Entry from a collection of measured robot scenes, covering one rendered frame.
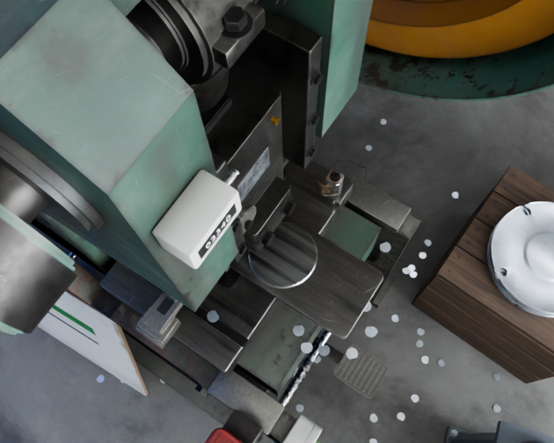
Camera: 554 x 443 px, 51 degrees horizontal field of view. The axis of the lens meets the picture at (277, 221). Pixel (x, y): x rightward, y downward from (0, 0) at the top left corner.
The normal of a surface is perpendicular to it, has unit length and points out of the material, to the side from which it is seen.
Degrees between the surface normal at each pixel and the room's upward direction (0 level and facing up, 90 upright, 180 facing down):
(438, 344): 0
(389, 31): 90
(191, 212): 0
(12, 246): 56
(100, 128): 45
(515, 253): 0
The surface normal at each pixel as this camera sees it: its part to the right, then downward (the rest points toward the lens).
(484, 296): -0.03, -0.36
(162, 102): 0.57, 0.11
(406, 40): -0.56, 0.78
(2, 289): 0.73, 0.30
